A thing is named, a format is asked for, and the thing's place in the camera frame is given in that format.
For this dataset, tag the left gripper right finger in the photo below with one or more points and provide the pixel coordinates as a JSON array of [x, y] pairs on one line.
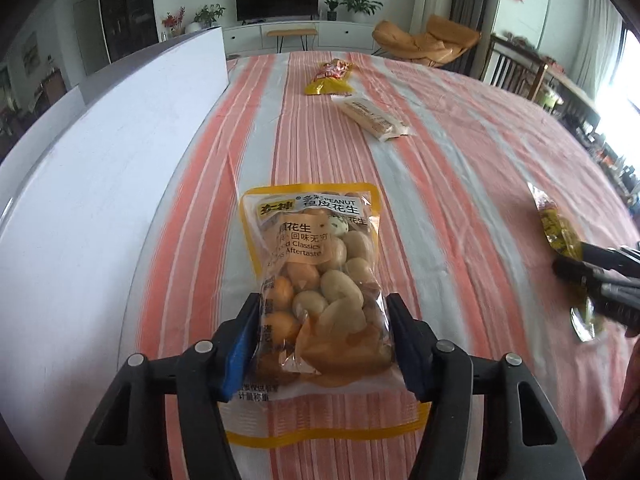
[[522, 436]]

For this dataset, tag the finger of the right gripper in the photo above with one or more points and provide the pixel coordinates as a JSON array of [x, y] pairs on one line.
[[624, 260], [588, 276]]

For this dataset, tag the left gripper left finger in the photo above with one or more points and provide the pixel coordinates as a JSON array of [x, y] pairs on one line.
[[127, 437]]

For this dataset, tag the yellow cartoon snack bag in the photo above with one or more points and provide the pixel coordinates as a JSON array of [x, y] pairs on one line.
[[564, 240]]

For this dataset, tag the yellow peanut bag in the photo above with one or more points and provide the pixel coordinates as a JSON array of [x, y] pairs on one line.
[[325, 365]]

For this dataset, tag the clear rice cake pack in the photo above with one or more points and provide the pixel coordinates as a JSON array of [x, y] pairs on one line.
[[381, 125]]

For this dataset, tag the yellow red snack pack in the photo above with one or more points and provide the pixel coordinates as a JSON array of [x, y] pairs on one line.
[[331, 79]]

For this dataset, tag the striped orange white tablecloth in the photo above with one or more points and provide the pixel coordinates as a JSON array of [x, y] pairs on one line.
[[460, 237]]

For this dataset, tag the dark wooden chair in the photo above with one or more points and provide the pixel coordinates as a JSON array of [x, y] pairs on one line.
[[513, 68]]

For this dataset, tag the white cardboard storage box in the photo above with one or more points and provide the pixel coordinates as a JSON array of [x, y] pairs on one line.
[[79, 193]]

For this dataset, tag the orange lounge chair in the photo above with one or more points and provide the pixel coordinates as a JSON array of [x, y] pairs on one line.
[[441, 43]]

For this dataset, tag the green potted plant right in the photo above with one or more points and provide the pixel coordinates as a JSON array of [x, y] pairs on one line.
[[362, 10]]

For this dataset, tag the small dark potted plant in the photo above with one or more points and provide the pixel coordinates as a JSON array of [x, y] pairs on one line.
[[331, 9]]

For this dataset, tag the small wooden bench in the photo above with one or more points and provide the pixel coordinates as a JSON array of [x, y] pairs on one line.
[[304, 35]]

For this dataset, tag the white TV cabinet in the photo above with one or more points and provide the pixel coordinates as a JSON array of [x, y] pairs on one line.
[[339, 36]]

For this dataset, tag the red flower vase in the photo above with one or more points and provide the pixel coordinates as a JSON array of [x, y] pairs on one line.
[[173, 23]]

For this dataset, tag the green plant left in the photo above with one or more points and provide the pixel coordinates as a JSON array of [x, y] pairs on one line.
[[209, 14]]

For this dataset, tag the black glass display cabinet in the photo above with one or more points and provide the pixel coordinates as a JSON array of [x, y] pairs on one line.
[[128, 26]]

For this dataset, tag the framed wall painting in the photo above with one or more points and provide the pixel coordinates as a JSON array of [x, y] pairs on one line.
[[30, 54]]

